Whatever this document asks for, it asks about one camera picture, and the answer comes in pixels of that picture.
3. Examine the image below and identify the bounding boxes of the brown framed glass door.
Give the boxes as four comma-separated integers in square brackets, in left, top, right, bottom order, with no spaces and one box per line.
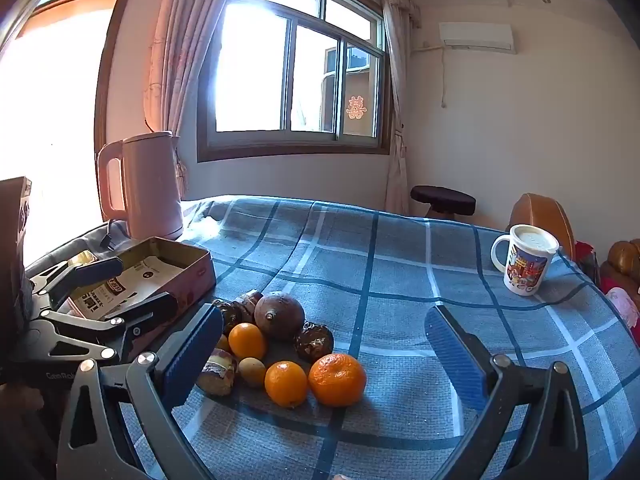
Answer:
[0,0,126,266]

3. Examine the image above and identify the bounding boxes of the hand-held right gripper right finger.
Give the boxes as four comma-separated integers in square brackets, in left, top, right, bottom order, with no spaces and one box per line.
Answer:
[424,304,590,480]

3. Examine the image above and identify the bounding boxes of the pink electric kettle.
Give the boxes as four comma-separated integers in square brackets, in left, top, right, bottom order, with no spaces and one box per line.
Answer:
[96,131,185,241]

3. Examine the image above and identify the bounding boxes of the small smooth orange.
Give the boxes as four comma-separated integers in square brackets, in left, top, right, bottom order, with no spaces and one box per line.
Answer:
[228,322,268,361]
[264,360,309,408]

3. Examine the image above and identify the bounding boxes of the white wall air conditioner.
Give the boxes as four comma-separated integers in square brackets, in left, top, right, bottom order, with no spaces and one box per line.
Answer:
[439,21,516,55]

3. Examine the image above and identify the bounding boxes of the white printed cup with lid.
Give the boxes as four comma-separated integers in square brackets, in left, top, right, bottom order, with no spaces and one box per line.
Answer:
[491,224,559,297]

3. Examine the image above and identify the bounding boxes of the purple passion fruit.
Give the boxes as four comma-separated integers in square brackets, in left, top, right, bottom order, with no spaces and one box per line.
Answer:
[254,291,306,343]

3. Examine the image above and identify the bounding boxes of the pink floral cushion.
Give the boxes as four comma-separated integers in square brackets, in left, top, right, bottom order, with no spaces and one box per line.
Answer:
[575,240,640,323]

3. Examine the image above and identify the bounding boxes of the sliding glass window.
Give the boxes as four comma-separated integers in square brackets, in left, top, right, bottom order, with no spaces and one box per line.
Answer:
[196,0,392,163]

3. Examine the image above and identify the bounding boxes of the dark round stool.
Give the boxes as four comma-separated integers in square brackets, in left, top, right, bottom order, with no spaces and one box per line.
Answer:
[410,185,477,221]

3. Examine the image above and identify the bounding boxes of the brown leather sofa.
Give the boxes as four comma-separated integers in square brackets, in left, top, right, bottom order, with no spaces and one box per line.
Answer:
[600,240,640,291]

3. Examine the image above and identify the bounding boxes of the white air conditioner cable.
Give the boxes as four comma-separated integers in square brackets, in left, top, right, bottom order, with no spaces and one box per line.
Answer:
[412,42,448,109]

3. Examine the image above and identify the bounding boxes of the brown longan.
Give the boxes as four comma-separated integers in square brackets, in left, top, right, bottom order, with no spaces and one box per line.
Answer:
[238,357,267,388]

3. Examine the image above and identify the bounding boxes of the blue plaid tablecloth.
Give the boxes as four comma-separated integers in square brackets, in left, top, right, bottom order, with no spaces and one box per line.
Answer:
[25,195,640,480]

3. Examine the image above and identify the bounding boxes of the bumpy orange mandarin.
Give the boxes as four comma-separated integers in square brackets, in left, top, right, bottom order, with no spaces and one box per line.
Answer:
[308,353,368,407]

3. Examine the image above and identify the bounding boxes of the black kettle power cord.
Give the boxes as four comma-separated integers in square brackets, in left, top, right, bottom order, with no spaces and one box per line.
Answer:
[100,220,131,251]

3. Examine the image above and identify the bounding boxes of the pale curtain with valance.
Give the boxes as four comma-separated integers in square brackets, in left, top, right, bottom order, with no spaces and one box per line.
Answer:
[325,0,421,217]

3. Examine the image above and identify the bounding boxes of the rectangular metal tin box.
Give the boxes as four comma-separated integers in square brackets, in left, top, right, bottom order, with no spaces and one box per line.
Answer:
[66,237,217,322]

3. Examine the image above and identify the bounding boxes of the pink patterned curtain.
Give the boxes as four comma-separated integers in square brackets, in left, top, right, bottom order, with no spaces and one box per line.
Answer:
[142,0,246,201]

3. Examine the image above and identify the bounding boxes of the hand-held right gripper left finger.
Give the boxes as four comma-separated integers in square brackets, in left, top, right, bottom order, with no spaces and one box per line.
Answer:
[56,302,224,480]

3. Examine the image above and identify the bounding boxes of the layered cake piece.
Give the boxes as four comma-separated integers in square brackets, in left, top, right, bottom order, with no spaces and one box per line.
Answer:
[196,347,238,397]
[235,289,264,323]

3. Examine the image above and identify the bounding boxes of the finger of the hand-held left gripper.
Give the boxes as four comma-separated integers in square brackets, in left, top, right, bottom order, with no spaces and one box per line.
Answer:
[42,291,179,361]
[27,256,125,311]

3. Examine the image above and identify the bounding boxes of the printed paper sheet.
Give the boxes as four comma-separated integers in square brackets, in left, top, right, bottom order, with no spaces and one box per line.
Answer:
[67,255,186,320]

